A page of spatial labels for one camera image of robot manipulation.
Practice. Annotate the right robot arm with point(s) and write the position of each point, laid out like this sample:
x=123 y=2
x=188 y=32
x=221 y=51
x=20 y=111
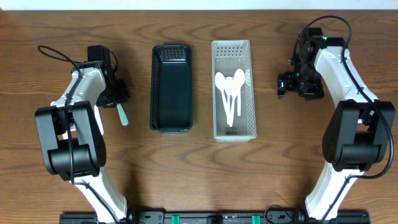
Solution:
x=359 y=131

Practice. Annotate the clear perforated plastic basket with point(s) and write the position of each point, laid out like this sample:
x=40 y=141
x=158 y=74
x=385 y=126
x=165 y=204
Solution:
x=227 y=57

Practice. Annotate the mint green fork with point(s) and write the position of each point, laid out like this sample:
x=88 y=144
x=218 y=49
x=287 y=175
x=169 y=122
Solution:
x=122 y=115

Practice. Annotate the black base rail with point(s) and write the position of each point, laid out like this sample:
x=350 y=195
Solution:
x=272 y=216

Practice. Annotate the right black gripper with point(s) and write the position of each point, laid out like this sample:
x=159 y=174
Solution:
x=286 y=83

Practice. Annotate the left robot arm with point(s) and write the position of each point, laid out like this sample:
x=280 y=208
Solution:
x=71 y=135

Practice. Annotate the white plastic spoon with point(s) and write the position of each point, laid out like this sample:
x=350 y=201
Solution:
x=227 y=92
x=234 y=89
x=220 y=83
x=239 y=79

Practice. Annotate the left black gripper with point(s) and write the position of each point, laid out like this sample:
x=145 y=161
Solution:
x=117 y=94

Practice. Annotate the white wooden fork middle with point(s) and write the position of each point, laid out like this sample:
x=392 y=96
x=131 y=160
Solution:
x=98 y=119

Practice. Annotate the black perforated plastic basket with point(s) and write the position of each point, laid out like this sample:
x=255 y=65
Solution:
x=171 y=98

